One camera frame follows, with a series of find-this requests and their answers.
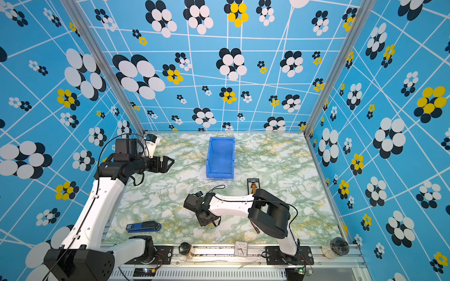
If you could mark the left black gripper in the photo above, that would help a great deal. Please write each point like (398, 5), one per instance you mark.
(157, 168)

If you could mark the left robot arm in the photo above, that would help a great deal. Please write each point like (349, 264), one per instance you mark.
(79, 257)

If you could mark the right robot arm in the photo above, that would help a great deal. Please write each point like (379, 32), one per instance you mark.
(268, 213)

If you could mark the blue plastic bin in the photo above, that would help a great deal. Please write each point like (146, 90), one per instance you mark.
(220, 158)

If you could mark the dark lid glass jar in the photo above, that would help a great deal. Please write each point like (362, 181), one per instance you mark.
(187, 250)

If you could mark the blue black stapler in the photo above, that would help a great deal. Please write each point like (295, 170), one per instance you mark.
(143, 227)

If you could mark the small white clock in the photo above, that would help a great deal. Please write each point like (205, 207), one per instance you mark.
(241, 249)

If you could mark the clear glass jar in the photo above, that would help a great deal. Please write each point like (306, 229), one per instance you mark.
(335, 248)

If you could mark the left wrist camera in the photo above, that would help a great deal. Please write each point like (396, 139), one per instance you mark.
(151, 142)

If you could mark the aluminium front rail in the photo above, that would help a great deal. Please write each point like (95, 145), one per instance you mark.
(217, 262)

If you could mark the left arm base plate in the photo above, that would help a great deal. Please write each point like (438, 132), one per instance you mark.
(162, 255)

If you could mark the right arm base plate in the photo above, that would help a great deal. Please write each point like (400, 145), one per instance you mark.
(274, 256)

